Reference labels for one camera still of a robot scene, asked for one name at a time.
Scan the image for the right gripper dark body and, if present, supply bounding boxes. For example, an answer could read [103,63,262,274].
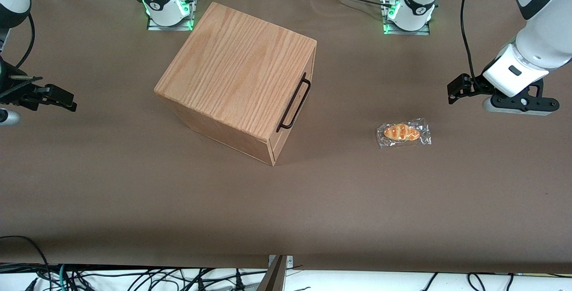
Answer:
[0,56,45,106]

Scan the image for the light wooden drawer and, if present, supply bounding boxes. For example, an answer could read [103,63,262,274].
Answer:
[269,42,318,166]

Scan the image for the black metal drawer handle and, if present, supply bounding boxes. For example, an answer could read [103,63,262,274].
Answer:
[276,72,311,133]

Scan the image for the light wooden drawer cabinet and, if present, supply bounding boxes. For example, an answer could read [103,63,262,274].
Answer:
[154,1,318,167]

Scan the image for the bread roll in clear wrapper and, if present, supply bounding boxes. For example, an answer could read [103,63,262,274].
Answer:
[376,118,433,149]

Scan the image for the brown paper table cover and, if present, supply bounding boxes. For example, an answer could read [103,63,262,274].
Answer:
[0,0,572,274]

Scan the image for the tan angled bar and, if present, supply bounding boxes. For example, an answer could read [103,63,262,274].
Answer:
[257,255,287,291]

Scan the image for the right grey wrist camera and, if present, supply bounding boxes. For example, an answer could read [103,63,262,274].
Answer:
[0,109,21,126]

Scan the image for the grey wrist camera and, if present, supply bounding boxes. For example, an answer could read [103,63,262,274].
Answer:
[0,109,21,126]
[482,80,560,116]

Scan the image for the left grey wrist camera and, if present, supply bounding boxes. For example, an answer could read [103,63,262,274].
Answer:
[482,80,560,116]

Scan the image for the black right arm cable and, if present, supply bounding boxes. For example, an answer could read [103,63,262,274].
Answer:
[15,13,36,69]

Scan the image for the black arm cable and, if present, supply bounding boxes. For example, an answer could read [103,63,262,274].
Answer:
[15,13,36,69]
[459,0,487,84]

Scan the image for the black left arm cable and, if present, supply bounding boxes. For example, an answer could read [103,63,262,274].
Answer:
[459,0,487,84]

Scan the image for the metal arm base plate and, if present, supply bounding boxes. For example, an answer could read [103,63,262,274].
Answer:
[146,0,196,32]
[381,0,432,36]

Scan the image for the black looping floor cable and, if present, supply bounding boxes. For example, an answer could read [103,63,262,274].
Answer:
[0,235,50,280]

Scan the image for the tangled black cables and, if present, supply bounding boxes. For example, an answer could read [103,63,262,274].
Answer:
[67,266,269,291]

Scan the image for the small metal edge bracket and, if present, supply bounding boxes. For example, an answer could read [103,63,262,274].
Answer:
[268,255,294,270]

